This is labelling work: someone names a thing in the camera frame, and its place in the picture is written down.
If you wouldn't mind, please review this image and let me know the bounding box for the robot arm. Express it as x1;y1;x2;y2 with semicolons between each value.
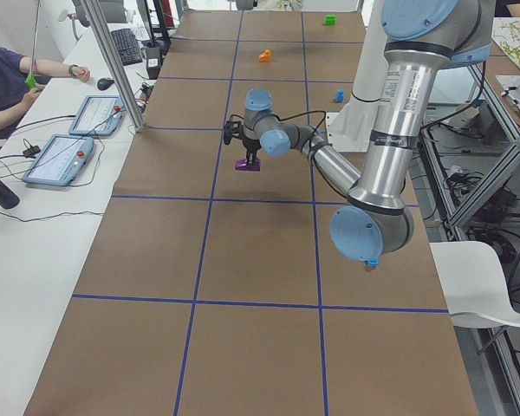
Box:
224;1;495;263

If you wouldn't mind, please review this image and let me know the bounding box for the far teach pendant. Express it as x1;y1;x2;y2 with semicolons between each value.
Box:
68;95;124;136

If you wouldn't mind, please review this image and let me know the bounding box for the black computer mouse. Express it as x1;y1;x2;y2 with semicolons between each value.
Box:
96;77;114;91

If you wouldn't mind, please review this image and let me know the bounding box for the seated person dark shirt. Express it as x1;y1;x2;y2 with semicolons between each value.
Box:
0;47;90;140

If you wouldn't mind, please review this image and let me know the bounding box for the white chair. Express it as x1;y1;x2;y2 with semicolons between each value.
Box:
430;241;520;328

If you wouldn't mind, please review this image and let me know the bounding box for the near teach pendant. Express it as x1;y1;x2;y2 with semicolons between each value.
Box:
22;134;94;187

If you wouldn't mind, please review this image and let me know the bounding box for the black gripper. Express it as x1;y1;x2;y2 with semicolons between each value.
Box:
242;136;261;166

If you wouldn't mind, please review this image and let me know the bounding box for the black keyboard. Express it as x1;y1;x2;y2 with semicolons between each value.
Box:
110;28;142;66

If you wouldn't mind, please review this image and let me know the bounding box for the purple trapezoid block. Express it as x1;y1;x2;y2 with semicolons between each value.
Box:
235;159;261;172

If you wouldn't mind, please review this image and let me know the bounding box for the teach pendant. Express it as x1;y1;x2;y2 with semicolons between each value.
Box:
22;134;94;187
68;95;124;136

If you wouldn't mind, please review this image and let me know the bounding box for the orange trapezoid block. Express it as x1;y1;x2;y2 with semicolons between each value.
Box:
258;49;272;63

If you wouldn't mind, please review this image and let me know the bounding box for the aluminium frame post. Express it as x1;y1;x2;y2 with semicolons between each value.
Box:
81;0;146;133

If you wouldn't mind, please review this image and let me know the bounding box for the green block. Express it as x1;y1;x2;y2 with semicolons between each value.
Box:
324;14;336;27

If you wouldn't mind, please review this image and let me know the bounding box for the small blue block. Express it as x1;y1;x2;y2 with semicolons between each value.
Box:
334;89;345;103

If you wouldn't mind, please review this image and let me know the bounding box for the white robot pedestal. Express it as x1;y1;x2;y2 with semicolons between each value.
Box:
327;0;388;153

